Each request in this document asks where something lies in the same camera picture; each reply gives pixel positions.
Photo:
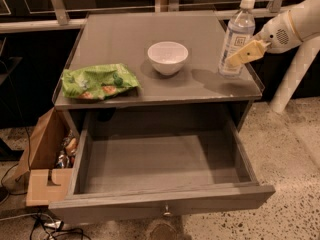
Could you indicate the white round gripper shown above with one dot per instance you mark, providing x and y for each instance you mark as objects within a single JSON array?
[{"x": 277, "y": 34}]

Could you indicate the clear plastic water bottle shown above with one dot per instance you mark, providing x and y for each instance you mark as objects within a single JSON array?
[{"x": 239, "y": 30}]

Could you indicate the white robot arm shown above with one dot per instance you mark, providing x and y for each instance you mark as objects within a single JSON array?
[{"x": 306, "y": 19}]

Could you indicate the open grey top drawer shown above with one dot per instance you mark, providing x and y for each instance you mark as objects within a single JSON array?
[{"x": 133, "y": 165}]

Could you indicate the metal drawer knob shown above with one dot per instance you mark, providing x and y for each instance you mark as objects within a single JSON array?
[{"x": 167, "y": 212}]

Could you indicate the grey wooden cabinet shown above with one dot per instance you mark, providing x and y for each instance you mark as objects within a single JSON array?
[{"x": 125, "y": 38}]

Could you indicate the white ceramic bowl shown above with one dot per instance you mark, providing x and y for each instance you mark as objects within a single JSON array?
[{"x": 167, "y": 57}]

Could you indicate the green snack bag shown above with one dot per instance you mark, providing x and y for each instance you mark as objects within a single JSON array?
[{"x": 98, "y": 82}]

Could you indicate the snack packets in box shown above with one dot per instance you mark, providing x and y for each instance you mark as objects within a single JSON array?
[{"x": 66, "y": 156}]

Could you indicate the brown cardboard box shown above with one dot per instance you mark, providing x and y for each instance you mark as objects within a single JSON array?
[{"x": 46, "y": 182}]

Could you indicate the white cylindrical post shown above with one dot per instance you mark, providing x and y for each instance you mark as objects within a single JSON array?
[{"x": 299, "y": 66}]

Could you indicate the metal railing frame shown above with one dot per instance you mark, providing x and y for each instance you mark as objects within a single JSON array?
[{"x": 160, "y": 4}]

